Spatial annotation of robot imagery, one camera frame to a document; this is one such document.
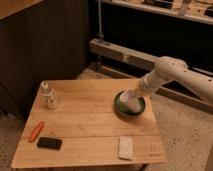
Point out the green ceramic bowl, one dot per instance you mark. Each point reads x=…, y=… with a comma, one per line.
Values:
x=123, y=110

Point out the small clear glass bottle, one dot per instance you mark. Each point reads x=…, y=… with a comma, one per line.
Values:
x=48, y=95

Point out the dark wooden cabinet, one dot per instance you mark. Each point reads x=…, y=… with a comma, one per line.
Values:
x=48, y=41

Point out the wooden folding table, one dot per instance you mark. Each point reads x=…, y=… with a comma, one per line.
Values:
x=89, y=128

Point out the wooden shelf beam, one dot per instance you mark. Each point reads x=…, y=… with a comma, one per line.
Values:
x=141, y=60

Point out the orange marker pen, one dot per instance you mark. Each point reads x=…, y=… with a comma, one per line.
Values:
x=36, y=131

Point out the metal pole stand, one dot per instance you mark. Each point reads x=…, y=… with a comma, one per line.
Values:
x=101, y=37

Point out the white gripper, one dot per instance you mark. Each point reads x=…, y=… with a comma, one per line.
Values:
x=138, y=92

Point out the upper workbench shelf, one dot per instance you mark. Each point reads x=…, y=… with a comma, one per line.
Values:
x=194, y=10

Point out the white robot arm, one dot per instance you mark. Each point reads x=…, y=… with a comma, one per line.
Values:
x=167, y=69

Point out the black smartphone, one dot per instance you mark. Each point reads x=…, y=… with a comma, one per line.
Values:
x=50, y=143

